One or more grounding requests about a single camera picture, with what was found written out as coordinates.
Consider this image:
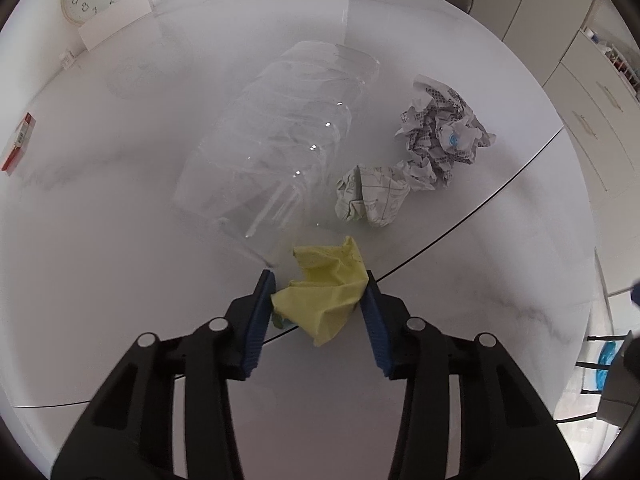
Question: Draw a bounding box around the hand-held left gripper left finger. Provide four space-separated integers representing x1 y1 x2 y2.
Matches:
50 269 277 480

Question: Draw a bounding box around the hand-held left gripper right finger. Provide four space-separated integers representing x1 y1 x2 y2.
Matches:
359 270 581 480

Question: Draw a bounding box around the yellow paper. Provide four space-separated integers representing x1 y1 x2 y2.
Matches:
271 235 368 347

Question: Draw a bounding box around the blue plastic bag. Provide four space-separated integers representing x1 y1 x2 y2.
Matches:
597 342 623 391

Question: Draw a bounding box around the black metal stand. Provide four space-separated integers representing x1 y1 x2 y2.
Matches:
555 332 632 423

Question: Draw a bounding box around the small crumpled printed paper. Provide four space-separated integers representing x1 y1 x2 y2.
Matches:
335 164 412 229

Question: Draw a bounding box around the beige drawer cabinet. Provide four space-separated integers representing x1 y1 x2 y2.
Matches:
542 30 640 296

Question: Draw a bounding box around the clear plastic container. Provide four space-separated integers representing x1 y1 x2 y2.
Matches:
172 40 381 266

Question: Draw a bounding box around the large crumpled printed paper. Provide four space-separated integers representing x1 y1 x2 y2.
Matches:
395 75 497 191

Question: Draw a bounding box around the red and white box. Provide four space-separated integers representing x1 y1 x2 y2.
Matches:
0 112 38 176

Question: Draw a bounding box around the white card stand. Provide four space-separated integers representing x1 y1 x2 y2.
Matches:
78 0 156 52

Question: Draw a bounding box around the white wire rack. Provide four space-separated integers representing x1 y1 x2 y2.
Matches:
607 47 640 93

